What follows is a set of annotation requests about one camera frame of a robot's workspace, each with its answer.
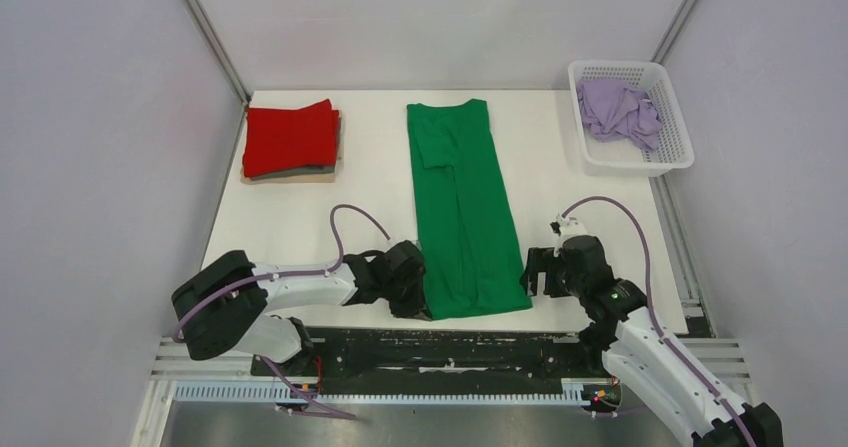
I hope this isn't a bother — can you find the green t-shirt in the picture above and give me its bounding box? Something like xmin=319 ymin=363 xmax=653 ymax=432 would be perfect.
xmin=407 ymin=99 xmax=532 ymax=320

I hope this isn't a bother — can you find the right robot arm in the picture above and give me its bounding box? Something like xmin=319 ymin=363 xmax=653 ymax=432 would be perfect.
xmin=520 ymin=235 xmax=784 ymax=446

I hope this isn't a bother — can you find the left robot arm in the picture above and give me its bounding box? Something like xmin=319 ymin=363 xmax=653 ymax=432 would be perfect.
xmin=171 ymin=241 xmax=431 ymax=375

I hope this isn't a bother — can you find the white plastic basket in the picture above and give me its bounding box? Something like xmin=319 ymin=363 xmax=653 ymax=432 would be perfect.
xmin=568 ymin=60 xmax=695 ymax=177

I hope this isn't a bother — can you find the crumpled purple t-shirt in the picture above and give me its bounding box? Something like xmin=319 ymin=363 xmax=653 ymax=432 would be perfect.
xmin=576 ymin=78 xmax=664 ymax=152

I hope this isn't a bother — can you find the folded red t-shirt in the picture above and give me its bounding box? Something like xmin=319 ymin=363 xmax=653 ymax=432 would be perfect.
xmin=241 ymin=98 xmax=341 ymax=180

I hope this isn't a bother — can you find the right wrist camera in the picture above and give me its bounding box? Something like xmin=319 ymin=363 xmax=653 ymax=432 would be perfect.
xmin=550 ymin=215 xmax=588 ymax=242

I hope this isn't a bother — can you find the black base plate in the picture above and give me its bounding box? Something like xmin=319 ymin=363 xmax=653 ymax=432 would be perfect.
xmin=279 ymin=327 xmax=618 ymax=395

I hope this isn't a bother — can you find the white slotted cable duct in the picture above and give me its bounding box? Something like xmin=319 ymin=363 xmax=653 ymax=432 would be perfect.
xmin=174 ymin=380 xmax=590 ymax=407

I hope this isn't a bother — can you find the right aluminium corner post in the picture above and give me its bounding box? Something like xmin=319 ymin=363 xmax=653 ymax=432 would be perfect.
xmin=651 ymin=0 xmax=700 ymax=64

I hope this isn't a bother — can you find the aluminium corner post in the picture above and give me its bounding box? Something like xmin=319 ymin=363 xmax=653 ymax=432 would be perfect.
xmin=182 ymin=0 xmax=251 ymax=106
xmin=651 ymin=0 xmax=700 ymax=64

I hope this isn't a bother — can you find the left aluminium corner post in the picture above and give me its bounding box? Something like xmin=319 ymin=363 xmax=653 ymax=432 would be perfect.
xmin=182 ymin=0 xmax=251 ymax=106

